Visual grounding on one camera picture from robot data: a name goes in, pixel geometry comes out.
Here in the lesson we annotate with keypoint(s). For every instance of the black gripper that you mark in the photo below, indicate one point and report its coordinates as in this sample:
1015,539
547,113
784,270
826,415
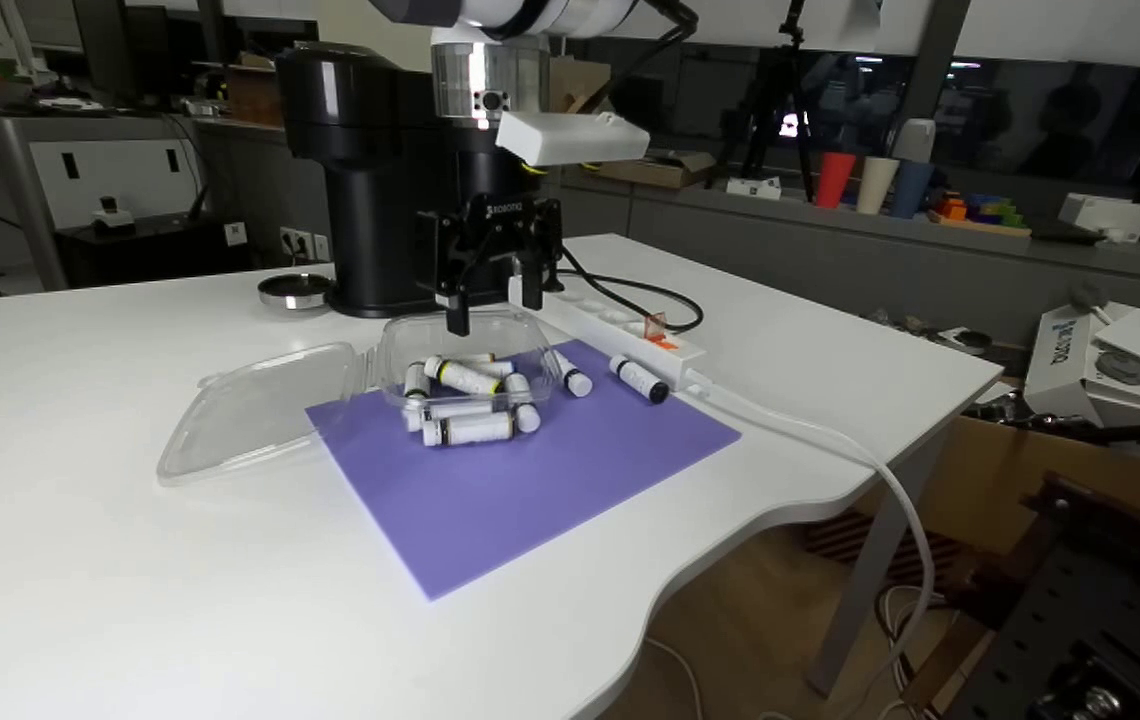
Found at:
495,242

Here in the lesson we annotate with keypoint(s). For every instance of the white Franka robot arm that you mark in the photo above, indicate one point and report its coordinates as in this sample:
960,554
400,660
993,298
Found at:
515,40

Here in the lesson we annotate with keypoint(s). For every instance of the clear plastic container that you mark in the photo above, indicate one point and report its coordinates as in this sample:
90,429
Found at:
395,351

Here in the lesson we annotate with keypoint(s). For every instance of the white power strip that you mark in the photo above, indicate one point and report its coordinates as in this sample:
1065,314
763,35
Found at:
621,338

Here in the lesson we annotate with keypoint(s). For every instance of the black coffee machine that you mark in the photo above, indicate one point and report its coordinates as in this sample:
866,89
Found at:
371,184

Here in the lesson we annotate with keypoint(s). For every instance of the round silver drip tray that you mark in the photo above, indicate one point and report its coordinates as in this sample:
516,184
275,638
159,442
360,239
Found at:
295,294

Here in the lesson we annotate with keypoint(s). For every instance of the purple mat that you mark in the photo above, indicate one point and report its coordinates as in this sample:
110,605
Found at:
515,506

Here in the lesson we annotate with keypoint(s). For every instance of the open cardboard box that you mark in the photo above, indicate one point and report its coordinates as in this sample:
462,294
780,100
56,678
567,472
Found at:
573,81

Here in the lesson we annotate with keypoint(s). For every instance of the clear plastic lid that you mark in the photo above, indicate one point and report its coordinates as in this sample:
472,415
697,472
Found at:
252,415

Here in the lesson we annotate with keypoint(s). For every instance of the red cup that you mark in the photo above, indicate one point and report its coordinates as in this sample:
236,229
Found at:
832,177

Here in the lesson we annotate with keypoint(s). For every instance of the beige cup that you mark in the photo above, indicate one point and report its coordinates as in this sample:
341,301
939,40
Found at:
874,184

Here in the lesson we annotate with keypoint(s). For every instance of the grey drawer cabinet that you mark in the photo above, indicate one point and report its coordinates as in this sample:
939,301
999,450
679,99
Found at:
90,184

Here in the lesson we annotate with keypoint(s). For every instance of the blue cup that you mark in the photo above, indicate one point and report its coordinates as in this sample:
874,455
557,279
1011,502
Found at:
911,188

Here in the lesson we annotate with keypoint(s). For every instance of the grey table leg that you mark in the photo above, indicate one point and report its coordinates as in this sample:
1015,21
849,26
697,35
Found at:
861,585

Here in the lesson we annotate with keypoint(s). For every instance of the long grey cabinet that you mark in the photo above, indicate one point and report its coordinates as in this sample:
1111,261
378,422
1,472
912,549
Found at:
968,274

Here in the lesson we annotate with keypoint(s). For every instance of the brown cardboard box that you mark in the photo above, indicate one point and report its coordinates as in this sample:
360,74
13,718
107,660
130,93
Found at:
1011,465

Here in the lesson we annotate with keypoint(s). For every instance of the small white box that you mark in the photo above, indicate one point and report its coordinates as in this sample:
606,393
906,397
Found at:
1111,218

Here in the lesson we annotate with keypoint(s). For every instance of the white printed carton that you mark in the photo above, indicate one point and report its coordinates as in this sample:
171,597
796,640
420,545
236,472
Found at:
1114,352

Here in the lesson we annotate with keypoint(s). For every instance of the black pen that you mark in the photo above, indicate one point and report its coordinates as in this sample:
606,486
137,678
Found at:
1131,429

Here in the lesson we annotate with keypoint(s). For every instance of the black equipment cart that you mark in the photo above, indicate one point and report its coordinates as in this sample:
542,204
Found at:
1101,626

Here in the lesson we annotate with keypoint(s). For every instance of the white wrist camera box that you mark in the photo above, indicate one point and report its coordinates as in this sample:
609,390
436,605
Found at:
570,139

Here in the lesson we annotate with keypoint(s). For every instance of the white wall socket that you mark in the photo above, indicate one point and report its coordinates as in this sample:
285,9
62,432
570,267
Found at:
306,245

